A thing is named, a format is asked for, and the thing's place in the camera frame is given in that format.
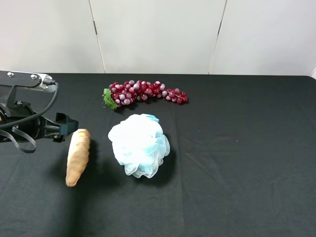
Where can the blue white mesh bath sponge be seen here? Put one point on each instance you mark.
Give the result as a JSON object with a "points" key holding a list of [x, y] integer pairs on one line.
{"points": [[139, 145]]}

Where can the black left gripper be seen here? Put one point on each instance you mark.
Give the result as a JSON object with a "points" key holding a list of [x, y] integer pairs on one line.
{"points": [[17, 119]]}

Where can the ridged tan bread loaf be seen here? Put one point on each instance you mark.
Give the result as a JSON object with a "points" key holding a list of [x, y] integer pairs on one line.
{"points": [[78, 156]]}

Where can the red artificial grape bunch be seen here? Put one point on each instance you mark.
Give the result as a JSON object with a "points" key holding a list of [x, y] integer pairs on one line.
{"points": [[117, 95]]}

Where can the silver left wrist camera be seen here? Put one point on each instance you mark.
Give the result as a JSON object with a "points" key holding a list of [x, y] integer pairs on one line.
{"points": [[32, 81]]}

